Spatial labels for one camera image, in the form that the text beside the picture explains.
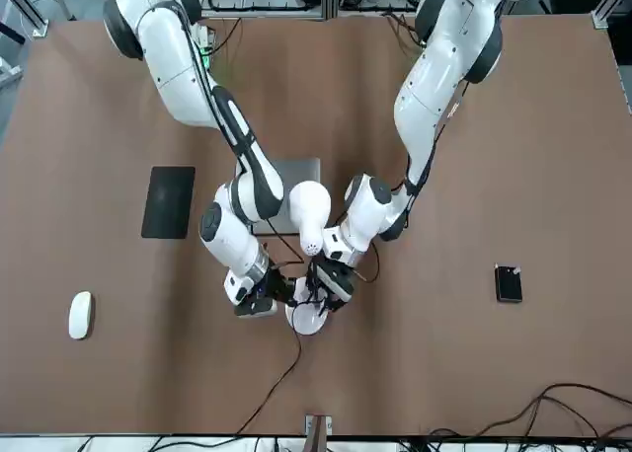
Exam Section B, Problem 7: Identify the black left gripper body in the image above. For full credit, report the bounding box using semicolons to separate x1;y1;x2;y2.
305;257;327;300

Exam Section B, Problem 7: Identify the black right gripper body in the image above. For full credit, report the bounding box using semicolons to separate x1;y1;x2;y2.
255;266;286;308

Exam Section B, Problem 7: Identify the white desk lamp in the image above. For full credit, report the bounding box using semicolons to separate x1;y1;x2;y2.
284;180;333;338

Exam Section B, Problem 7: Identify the small black object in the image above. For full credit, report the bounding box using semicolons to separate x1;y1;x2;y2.
494;264;524;304

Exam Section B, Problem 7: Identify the white mouse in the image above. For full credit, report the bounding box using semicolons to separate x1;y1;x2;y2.
67;290;94;341

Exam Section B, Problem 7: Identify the silver laptop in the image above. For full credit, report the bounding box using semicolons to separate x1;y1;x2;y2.
250;157;322;238

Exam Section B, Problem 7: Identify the black mouse pad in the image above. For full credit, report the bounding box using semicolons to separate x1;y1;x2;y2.
140;165;197;241

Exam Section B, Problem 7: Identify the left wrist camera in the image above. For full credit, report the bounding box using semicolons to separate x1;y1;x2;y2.
314;260;356;304

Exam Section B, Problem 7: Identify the black lamp power cable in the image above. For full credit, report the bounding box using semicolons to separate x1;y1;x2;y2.
235;331;304;437

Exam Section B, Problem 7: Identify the aluminium camera post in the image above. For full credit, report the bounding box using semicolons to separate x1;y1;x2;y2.
303;414;335;452

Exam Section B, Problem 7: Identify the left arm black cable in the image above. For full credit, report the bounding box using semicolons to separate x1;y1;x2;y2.
340;76;473;283

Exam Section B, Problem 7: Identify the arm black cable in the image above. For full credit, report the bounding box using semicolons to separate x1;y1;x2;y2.
340;76;473;283
180;7;310;275

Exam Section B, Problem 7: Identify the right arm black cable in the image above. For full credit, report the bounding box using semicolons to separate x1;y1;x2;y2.
180;7;310;275

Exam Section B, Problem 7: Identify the thick black cable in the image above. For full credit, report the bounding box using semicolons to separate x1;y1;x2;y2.
427;382;632;452

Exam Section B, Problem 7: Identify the aluminium frame post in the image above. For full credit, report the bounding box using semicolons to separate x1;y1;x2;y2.
0;0;51;41
593;0;632;30

